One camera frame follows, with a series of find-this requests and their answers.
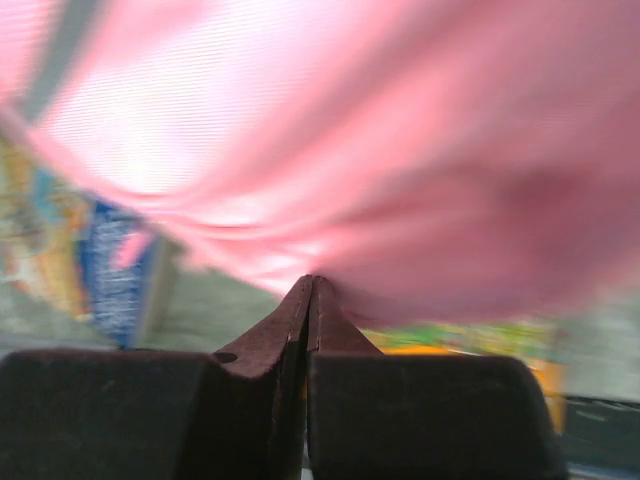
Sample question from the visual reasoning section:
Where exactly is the orange treehouse book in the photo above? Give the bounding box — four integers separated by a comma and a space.
359, 319, 571, 436

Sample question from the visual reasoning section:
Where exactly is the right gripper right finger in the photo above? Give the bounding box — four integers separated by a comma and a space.
307, 277, 568, 479

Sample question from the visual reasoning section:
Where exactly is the blue treehouse book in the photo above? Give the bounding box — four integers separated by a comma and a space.
1, 139, 175, 348

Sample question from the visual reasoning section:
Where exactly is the pink student backpack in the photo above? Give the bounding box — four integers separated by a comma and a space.
1, 1, 639, 324

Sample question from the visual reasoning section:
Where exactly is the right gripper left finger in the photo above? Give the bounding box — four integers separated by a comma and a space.
1, 276, 313, 479

